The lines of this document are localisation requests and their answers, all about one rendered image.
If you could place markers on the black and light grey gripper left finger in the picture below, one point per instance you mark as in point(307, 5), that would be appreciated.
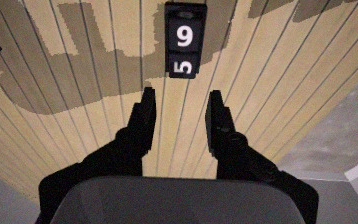
point(122, 156)

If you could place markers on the black number cube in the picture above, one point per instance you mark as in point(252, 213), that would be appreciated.
point(184, 30)
point(183, 64)

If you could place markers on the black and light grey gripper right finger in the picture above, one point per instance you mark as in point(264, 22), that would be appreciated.
point(238, 161)

